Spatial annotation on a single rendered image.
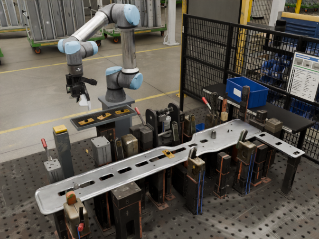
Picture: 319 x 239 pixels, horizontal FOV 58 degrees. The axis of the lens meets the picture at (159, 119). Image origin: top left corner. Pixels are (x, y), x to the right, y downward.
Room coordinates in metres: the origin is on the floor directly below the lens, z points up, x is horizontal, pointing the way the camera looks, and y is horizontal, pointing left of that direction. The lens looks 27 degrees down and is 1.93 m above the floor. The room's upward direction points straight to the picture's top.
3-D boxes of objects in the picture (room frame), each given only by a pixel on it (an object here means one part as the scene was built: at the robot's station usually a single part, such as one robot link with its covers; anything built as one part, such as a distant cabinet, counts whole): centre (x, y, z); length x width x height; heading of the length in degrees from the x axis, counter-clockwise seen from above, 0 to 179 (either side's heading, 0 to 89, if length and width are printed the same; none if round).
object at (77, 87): (1.44, 0.44, 1.39); 0.09 x 0.08 x 0.12; 131
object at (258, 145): (1.50, -0.61, 0.84); 0.11 x 0.10 x 0.28; 33
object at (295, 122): (2.02, -0.70, 1.02); 0.90 x 0.22 x 0.03; 33
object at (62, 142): (1.38, 0.54, 0.92); 0.08 x 0.08 x 0.44; 33
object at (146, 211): (1.25, 0.13, 0.84); 0.13 x 0.11 x 0.29; 33
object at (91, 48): (1.54, 0.40, 1.55); 0.11 x 0.11 x 0.08; 61
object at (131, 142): (1.41, 0.17, 0.89); 0.13 x 0.11 x 0.38; 33
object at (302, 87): (1.83, -0.96, 1.30); 0.23 x 0.02 x 0.31; 33
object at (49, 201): (1.35, -0.04, 1.00); 1.38 x 0.22 x 0.02; 123
